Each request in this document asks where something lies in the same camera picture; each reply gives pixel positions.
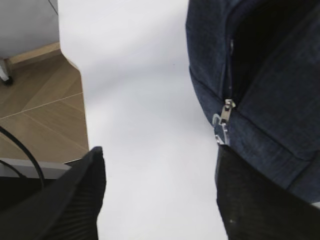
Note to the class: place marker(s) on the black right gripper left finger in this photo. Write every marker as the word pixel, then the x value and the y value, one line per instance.
pixel 67 209

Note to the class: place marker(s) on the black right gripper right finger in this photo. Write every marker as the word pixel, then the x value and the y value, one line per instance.
pixel 252 207

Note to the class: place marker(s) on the navy blue lunch bag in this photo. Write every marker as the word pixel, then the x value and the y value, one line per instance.
pixel 263 56

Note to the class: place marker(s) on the grey cabinet with caster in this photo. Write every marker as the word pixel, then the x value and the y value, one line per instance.
pixel 25 25

